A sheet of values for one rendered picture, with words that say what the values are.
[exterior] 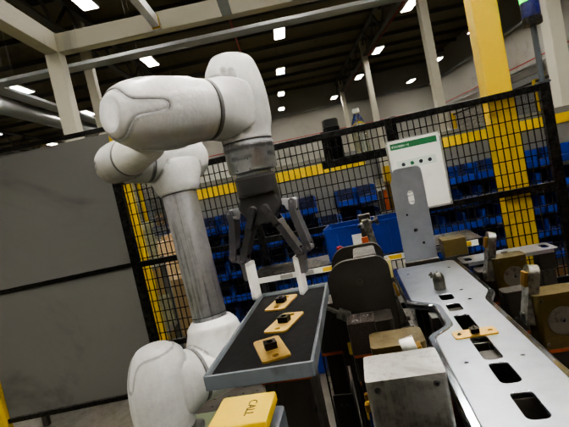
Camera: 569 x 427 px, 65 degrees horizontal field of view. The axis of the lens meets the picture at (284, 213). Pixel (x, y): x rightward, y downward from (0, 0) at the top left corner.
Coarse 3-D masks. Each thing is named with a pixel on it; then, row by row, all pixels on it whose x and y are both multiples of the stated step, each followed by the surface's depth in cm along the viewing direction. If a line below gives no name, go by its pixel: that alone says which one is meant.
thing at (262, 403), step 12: (240, 396) 48; (252, 396) 47; (264, 396) 47; (276, 396) 48; (228, 408) 46; (240, 408) 45; (252, 408) 45; (264, 408) 44; (216, 420) 44; (228, 420) 44; (240, 420) 43; (252, 420) 43; (264, 420) 42
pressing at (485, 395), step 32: (416, 288) 128; (448, 288) 122; (480, 288) 116; (448, 320) 98; (480, 320) 95; (512, 320) 92; (448, 352) 83; (512, 352) 78; (544, 352) 76; (480, 384) 70; (512, 384) 68; (544, 384) 67; (480, 416) 62; (512, 416) 61
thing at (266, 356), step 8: (272, 336) 64; (256, 344) 62; (264, 344) 59; (272, 344) 59; (280, 344) 60; (264, 352) 58; (272, 352) 58; (280, 352) 57; (288, 352) 57; (264, 360) 56; (272, 360) 56
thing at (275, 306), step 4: (280, 296) 82; (284, 296) 82; (288, 296) 85; (292, 296) 84; (296, 296) 84; (276, 300) 81; (280, 300) 81; (284, 300) 81; (288, 300) 82; (292, 300) 82; (272, 304) 81; (276, 304) 81; (280, 304) 80; (284, 304) 80; (288, 304) 80; (268, 308) 79; (272, 308) 79; (276, 308) 78; (280, 308) 77; (284, 308) 78
